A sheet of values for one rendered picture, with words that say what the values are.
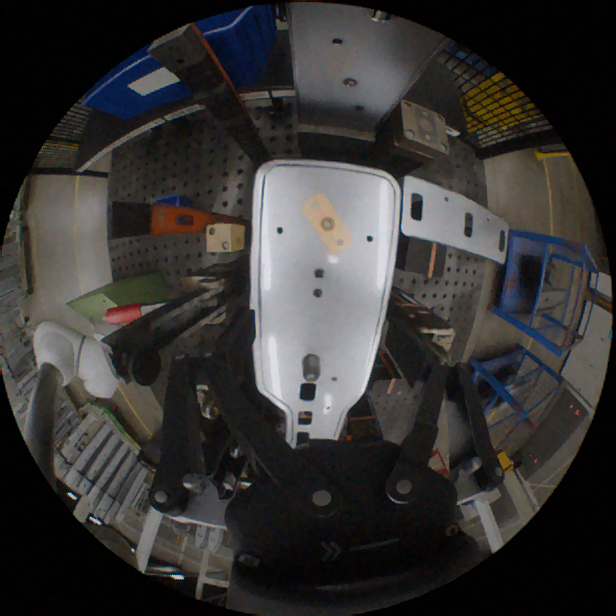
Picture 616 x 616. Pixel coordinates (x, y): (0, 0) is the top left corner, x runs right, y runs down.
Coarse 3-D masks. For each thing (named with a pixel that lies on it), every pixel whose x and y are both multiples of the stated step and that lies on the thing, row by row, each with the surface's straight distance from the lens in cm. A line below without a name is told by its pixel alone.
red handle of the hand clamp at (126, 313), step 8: (216, 296) 26; (128, 304) 28; (136, 304) 27; (144, 304) 27; (152, 304) 26; (160, 304) 26; (200, 304) 26; (208, 304) 26; (216, 304) 26; (112, 312) 28; (120, 312) 27; (128, 312) 27; (136, 312) 27; (144, 312) 27; (112, 320) 28; (120, 320) 28; (128, 320) 28
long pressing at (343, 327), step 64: (256, 192) 30; (320, 192) 30; (384, 192) 32; (256, 256) 29; (320, 256) 29; (384, 256) 31; (256, 320) 32; (320, 320) 31; (384, 320) 35; (256, 384) 40; (320, 384) 39
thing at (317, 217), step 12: (324, 204) 28; (312, 216) 28; (324, 216) 28; (336, 216) 28; (324, 228) 28; (336, 228) 28; (324, 240) 28; (336, 240) 28; (348, 240) 28; (336, 252) 28
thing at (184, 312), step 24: (216, 288) 26; (168, 312) 19; (192, 312) 24; (216, 312) 26; (120, 336) 17; (144, 336) 19; (168, 336) 21; (120, 360) 18; (144, 360) 15; (144, 384) 16
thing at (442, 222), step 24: (408, 192) 34; (432, 192) 36; (408, 216) 33; (432, 216) 35; (456, 216) 39; (480, 216) 44; (432, 240) 35; (456, 240) 39; (480, 240) 44; (504, 240) 51
